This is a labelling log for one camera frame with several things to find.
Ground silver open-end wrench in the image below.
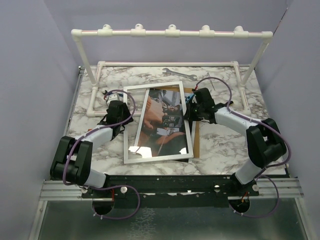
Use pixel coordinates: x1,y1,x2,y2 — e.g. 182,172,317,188
162,68,198,81

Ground white picture frame with photo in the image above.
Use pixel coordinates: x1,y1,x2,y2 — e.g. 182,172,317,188
123,81,194,164

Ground brown frame backing board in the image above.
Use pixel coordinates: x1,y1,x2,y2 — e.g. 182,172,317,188
168,87,200,159

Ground white PVC pipe rack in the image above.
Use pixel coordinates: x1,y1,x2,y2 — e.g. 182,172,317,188
71,23,274,117

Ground purple cable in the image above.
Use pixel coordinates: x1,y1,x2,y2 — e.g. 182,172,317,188
194,76,294,219
62,89,141,221

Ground printed photo with mat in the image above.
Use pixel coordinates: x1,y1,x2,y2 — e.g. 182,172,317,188
129,87,189,160

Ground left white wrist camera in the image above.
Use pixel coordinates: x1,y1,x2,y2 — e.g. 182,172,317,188
105,92,123,103

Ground aluminium extrusion rail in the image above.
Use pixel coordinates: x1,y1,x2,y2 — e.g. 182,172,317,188
39,180,82,201

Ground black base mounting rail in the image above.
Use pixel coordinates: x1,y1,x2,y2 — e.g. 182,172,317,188
82,175,259,209

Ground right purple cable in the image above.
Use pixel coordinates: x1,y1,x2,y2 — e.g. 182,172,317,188
194,76,294,219

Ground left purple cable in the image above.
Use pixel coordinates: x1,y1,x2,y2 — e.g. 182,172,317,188
62,89,141,221

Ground blue handled pliers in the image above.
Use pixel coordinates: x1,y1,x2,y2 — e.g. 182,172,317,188
102,89,124,99

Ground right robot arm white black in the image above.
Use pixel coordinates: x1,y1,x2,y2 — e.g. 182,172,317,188
183,88,287,196

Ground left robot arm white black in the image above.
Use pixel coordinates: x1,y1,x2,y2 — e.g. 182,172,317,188
49,100,133,198

